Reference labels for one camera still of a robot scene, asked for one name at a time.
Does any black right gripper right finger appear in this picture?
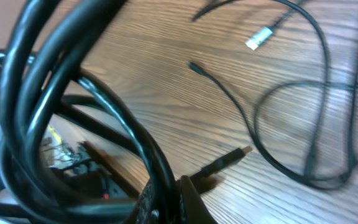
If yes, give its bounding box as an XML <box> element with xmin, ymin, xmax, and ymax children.
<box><xmin>180</xmin><ymin>175</ymin><xmax>217</xmax><ymax>224</ymax></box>

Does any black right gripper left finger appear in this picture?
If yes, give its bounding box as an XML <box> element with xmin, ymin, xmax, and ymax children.
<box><xmin>131</xmin><ymin>179</ymin><xmax>161</xmax><ymax>224</ymax></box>

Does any thin black usb cable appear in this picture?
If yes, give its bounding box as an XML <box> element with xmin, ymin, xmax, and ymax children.
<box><xmin>187</xmin><ymin>0</ymin><xmax>358</xmax><ymax>191</ymax></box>

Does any thick black usb cable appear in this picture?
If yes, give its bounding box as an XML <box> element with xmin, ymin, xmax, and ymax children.
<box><xmin>0</xmin><ymin>0</ymin><xmax>254</xmax><ymax>224</ymax></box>

